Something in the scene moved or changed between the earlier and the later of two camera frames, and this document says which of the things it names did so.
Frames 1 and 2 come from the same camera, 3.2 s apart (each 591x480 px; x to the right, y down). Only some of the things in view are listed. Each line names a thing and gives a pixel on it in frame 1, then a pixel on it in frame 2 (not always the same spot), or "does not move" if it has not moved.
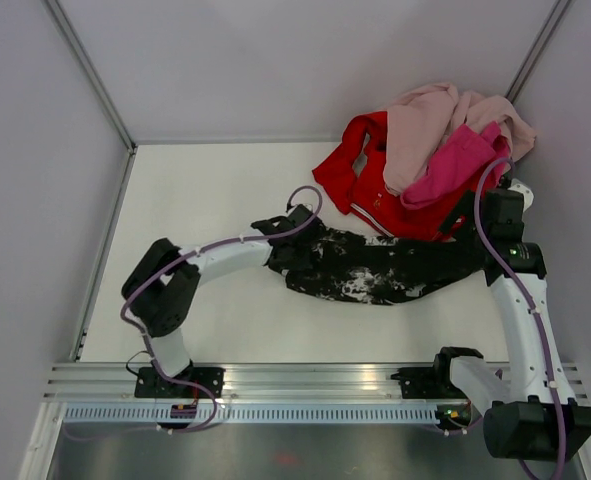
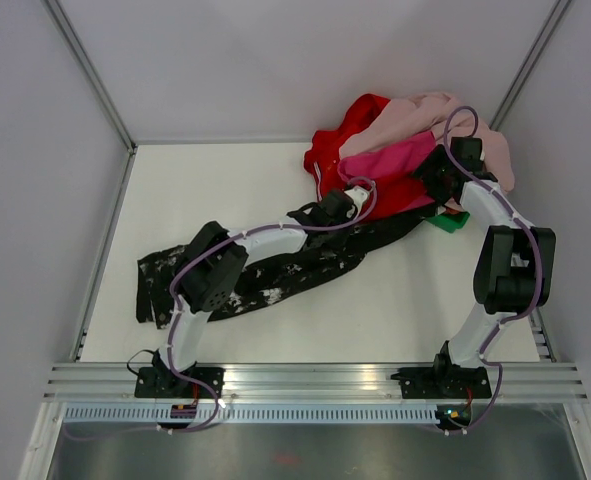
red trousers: x=352 y=178 → x=390 y=197
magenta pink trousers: x=465 y=151 → x=397 y=159
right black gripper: x=463 y=207 → x=438 y=156
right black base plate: x=427 y=383 does not move
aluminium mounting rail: x=86 y=382 does not move
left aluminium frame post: x=94 y=73 does not move
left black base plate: x=151 y=384 does not move
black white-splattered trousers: x=347 y=267 → x=327 y=259
